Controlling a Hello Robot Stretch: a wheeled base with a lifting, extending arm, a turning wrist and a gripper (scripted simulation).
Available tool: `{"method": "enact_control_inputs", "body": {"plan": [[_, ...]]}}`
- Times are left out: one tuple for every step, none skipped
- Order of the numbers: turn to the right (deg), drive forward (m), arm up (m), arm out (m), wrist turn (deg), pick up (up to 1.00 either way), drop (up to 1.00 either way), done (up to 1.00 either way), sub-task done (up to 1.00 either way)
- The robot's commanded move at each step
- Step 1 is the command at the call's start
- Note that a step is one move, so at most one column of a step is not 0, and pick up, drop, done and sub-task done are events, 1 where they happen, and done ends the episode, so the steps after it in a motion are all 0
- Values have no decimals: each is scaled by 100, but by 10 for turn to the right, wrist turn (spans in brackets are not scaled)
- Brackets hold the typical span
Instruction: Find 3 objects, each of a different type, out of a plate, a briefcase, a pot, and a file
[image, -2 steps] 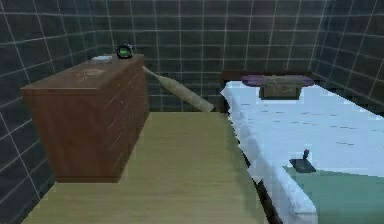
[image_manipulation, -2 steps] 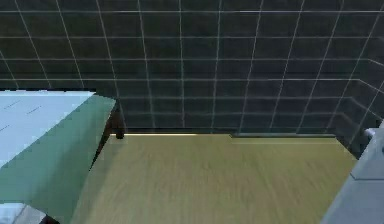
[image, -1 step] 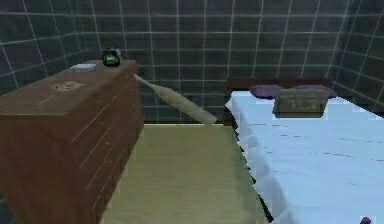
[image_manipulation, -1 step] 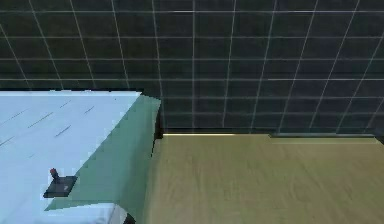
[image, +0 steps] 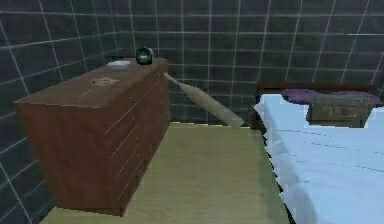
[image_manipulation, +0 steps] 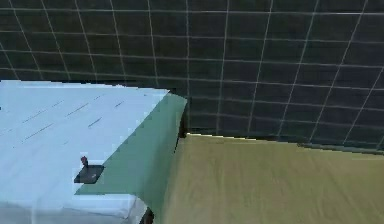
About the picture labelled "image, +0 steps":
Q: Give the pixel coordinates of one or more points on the bed with pale blue cover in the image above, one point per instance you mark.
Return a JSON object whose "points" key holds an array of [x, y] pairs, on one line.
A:
{"points": [[330, 160]]}

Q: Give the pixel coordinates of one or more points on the pale grey flat book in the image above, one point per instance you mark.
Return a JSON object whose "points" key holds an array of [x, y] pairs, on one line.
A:
{"points": [[118, 64]]}

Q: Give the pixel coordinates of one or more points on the brown wooden chest of drawers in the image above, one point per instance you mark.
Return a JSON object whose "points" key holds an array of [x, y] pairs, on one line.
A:
{"points": [[83, 140]]}

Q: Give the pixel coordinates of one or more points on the purple pillow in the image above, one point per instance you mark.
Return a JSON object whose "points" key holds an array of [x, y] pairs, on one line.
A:
{"points": [[298, 95]]}

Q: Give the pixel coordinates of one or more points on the black green alarm clock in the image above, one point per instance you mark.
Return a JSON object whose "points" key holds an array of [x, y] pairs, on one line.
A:
{"points": [[144, 56]]}

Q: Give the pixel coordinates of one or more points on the olive brown briefcase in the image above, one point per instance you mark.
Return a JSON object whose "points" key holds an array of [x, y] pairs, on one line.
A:
{"points": [[338, 111]]}

